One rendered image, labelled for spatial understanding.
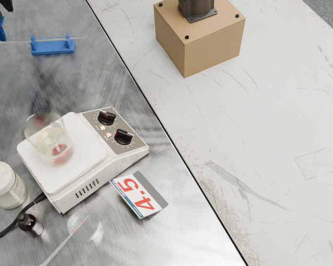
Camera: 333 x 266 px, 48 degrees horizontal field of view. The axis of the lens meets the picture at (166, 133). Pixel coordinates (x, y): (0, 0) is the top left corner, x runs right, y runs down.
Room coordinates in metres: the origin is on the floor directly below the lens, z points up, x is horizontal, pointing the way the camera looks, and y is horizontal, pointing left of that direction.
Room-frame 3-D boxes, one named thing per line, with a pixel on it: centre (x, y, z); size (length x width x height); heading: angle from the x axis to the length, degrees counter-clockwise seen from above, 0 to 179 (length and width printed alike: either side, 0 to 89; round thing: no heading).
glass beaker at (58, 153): (0.32, 0.18, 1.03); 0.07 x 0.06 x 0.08; 32
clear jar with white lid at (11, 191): (0.29, 0.29, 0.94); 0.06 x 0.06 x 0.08
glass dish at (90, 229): (0.21, 0.15, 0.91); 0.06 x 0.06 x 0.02
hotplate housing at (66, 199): (0.34, 0.16, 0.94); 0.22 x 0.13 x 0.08; 126
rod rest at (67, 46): (0.65, 0.25, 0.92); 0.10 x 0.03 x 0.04; 90
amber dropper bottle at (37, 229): (0.22, 0.24, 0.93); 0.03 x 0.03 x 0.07
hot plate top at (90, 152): (0.32, 0.18, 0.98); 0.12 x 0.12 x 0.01; 36
